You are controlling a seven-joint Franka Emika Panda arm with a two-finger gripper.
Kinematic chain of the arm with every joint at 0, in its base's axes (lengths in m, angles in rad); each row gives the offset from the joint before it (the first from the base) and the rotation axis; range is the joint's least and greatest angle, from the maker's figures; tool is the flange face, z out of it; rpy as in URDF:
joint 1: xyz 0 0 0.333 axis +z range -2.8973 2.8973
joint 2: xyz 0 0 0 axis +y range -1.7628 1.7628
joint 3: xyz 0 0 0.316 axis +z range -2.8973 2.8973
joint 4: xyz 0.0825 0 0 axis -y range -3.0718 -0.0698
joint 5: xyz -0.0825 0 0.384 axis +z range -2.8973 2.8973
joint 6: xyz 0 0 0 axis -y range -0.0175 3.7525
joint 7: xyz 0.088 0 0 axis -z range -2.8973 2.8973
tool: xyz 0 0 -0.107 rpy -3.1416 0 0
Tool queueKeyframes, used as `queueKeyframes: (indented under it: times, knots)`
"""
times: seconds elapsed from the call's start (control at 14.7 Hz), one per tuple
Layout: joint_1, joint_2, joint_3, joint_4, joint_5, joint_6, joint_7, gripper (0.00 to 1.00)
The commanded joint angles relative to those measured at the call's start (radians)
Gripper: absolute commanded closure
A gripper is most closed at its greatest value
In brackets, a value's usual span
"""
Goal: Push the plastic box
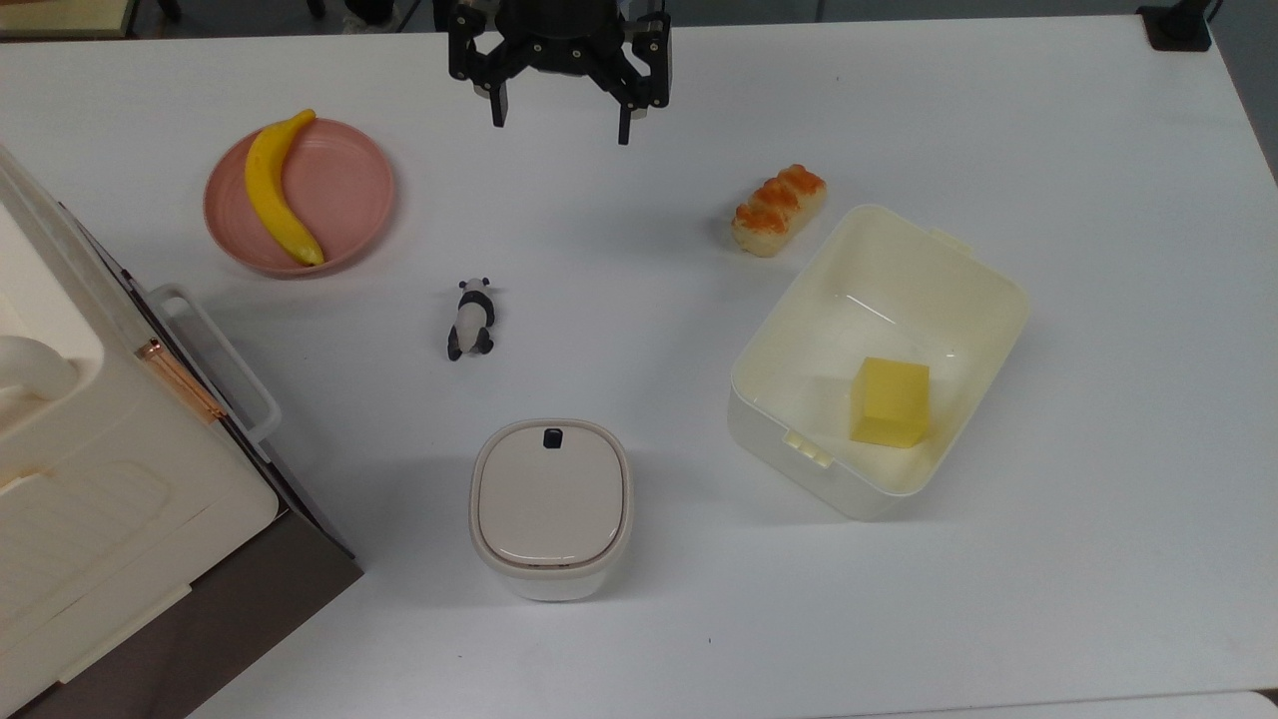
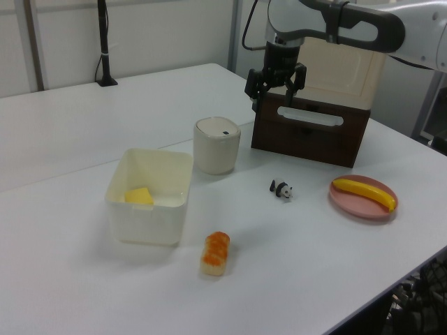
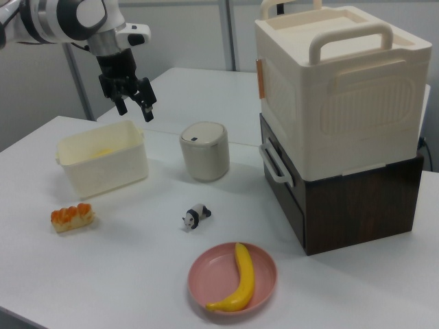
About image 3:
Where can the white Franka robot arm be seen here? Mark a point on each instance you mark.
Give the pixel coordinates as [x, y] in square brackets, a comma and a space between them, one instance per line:
[58, 20]

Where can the yellow item inside box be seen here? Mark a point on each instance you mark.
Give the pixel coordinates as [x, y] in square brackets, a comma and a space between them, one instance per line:
[102, 152]

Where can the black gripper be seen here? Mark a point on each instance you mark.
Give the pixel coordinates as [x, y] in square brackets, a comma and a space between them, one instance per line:
[116, 66]

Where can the panda toy figurine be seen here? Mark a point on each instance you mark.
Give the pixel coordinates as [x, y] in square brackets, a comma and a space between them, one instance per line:
[196, 216]

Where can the cream plastic box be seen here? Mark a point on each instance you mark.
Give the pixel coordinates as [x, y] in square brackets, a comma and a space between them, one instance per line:
[113, 171]

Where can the small beige trash can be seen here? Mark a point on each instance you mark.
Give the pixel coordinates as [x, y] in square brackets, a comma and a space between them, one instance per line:
[205, 154]

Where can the dark wooden drawer cabinet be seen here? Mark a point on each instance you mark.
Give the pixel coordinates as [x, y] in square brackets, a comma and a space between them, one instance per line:
[356, 212]

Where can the yellow toy banana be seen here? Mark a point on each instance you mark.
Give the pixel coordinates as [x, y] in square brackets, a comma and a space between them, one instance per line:
[245, 277]

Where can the toy bread with orange topping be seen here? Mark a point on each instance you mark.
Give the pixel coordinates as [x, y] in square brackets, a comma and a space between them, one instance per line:
[72, 217]

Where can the black object behind storage box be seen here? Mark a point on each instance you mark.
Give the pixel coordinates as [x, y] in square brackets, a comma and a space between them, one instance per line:
[280, 7]

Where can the large cream storage box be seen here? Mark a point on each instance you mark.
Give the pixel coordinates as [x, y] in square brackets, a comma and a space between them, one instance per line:
[343, 103]

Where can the pink plate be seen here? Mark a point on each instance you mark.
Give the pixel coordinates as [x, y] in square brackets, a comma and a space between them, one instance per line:
[216, 274]

